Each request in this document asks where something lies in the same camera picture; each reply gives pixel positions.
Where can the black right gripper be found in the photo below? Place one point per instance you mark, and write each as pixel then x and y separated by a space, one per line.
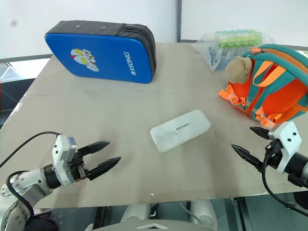
pixel 273 156

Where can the grey metal pole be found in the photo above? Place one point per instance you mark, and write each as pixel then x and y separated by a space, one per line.
pixel 178 21

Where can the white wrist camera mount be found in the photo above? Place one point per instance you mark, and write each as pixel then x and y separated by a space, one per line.
pixel 288 134
pixel 61 149

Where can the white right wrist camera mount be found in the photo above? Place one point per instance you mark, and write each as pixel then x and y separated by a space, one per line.
pixel 288 134

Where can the blue Ultraman pencil case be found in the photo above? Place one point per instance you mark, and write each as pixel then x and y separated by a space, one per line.
pixel 108 60

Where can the clear plastic bag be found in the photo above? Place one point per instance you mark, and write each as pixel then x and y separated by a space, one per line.
pixel 207 45

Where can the green-capped tube bundle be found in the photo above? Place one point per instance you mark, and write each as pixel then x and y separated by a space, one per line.
pixel 235 41

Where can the white plastic box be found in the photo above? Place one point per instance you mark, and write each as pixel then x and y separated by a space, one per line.
pixel 180 133

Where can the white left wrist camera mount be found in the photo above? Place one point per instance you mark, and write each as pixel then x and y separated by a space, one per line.
pixel 61 149

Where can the beige plush toy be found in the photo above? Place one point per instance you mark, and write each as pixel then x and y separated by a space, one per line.
pixel 237 69

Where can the silver robot torso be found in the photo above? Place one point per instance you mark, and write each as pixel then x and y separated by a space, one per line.
pixel 154 226

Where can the grey table leg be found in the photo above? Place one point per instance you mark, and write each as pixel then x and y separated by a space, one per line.
pixel 241 214

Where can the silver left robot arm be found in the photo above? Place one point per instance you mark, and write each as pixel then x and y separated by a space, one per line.
pixel 29 187

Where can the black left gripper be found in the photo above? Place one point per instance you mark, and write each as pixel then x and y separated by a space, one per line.
pixel 78 168

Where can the orange and teal backpack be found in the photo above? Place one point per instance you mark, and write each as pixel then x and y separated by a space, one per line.
pixel 276 96

